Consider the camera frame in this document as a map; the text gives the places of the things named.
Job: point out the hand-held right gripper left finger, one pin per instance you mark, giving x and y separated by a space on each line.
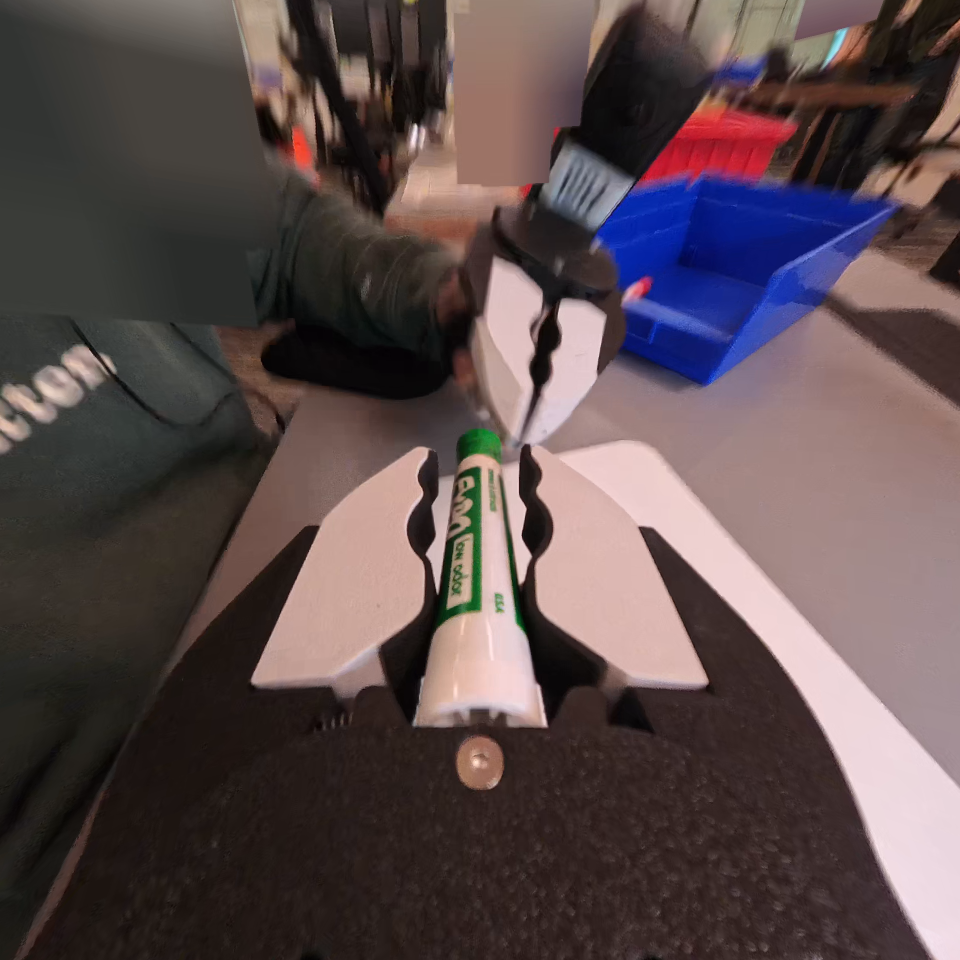
338 600

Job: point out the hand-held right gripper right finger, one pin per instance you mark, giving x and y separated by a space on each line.
623 600

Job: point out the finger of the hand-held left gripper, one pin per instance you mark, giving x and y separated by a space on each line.
503 345
582 353

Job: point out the green dry-erase marker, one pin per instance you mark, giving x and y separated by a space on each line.
480 585

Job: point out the white whiteboard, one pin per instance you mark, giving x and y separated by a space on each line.
773 638

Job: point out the blue plastic bin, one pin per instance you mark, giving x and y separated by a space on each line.
750 255

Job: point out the person's left forearm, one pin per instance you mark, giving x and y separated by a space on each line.
360 263

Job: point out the person's left hand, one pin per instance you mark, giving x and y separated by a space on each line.
456 323

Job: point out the red plastic bin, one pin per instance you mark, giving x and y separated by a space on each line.
720 146

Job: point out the green sweatshirt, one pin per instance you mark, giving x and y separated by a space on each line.
105 525

